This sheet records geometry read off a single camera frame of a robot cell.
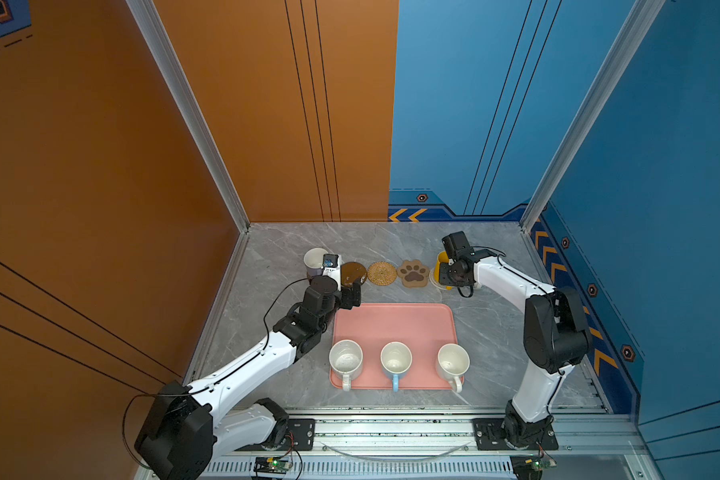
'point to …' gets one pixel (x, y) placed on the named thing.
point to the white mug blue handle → (396, 360)
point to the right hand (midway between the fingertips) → (446, 276)
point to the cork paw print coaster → (413, 274)
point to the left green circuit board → (272, 465)
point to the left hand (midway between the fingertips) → (346, 274)
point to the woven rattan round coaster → (381, 274)
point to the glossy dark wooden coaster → (351, 271)
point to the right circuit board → (542, 462)
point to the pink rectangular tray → (423, 327)
